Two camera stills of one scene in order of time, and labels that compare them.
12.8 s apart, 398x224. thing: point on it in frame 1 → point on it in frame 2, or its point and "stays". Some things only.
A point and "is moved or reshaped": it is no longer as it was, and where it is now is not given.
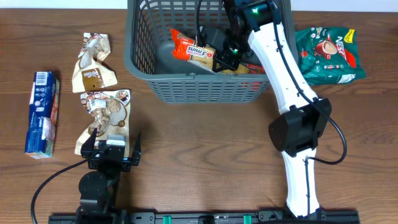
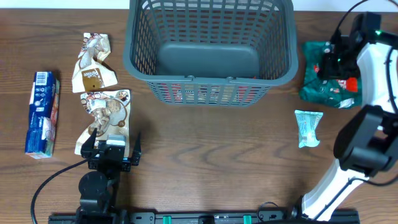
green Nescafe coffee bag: x=329 y=55 is moved or reshaped
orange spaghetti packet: x=186 y=49 → x=211 y=94
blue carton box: x=43 y=112 stays
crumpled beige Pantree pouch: x=90 y=71 stays
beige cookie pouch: x=111 y=112 stays
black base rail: x=264 y=216 stays
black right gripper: x=220 y=60 → x=328 y=71
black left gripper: x=95 y=158 stays
